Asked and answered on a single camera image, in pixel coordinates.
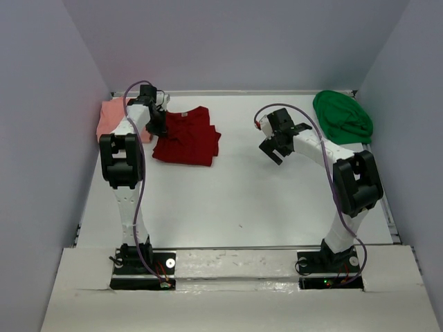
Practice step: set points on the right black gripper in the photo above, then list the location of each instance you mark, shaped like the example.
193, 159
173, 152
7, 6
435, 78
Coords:
268, 146

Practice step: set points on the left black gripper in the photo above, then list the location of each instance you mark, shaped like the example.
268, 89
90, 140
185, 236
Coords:
158, 131

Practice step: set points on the red t shirt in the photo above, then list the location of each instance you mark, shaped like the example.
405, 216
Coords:
191, 139

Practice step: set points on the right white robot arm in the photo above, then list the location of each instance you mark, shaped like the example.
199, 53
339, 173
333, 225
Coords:
352, 176

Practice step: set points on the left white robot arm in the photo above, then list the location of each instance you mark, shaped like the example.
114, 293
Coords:
122, 158

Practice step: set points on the folded pink t shirt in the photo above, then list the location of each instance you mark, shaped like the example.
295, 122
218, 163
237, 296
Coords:
113, 120

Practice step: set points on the green t shirt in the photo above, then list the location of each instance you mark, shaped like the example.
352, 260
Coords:
342, 118

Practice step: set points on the white front cover board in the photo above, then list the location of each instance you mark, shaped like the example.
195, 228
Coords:
239, 290

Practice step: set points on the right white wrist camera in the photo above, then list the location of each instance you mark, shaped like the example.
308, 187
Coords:
264, 126

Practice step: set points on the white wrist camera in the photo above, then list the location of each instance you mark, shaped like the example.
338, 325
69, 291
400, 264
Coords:
264, 126
162, 99

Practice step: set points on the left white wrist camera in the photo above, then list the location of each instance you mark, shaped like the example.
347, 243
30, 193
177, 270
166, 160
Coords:
162, 99

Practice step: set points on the aluminium table frame rail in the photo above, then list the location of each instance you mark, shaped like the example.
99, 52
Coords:
225, 92

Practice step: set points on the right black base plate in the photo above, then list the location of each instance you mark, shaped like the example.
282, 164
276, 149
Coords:
315, 274

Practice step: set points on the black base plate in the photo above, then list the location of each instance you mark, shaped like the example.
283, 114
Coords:
315, 274
134, 276

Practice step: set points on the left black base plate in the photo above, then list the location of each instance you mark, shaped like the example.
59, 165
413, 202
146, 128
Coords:
134, 276

